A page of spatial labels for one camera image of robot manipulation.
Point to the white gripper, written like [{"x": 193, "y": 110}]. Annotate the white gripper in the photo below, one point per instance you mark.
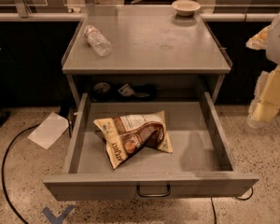
[{"x": 279, "y": 44}]

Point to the brown chip bag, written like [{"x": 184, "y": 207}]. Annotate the brown chip bag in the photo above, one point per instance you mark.
[{"x": 126, "y": 135}]

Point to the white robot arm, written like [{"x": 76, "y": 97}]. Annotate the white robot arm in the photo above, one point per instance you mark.
[{"x": 273, "y": 42}]

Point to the grey open top drawer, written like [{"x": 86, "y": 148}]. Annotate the grey open top drawer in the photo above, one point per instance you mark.
[{"x": 200, "y": 166}]

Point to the grey cabinet counter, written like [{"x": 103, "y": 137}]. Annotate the grey cabinet counter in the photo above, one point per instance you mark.
[{"x": 146, "y": 40}]

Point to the white paper bowl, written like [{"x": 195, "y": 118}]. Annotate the white paper bowl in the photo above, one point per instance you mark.
[{"x": 186, "y": 8}]

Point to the white paper tag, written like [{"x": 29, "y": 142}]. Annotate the white paper tag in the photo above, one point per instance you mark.
[{"x": 126, "y": 91}]

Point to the dark items inside cabinet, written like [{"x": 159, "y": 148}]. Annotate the dark items inside cabinet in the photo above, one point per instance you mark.
[{"x": 102, "y": 92}]

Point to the clear plastic water bottle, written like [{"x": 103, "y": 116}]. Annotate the clear plastic water bottle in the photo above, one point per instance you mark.
[{"x": 97, "y": 41}]

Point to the white paper sheet on floor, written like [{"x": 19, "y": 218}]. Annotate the white paper sheet on floor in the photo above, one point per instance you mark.
[{"x": 48, "y": 132}]

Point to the grey railing bar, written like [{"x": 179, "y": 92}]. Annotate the grey railing bar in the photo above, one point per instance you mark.
[{"x": 261, "y": 17}]

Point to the black drawer handle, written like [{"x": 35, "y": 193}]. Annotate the black drawer handle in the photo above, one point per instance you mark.
[{"x": 153, "y": 192}]

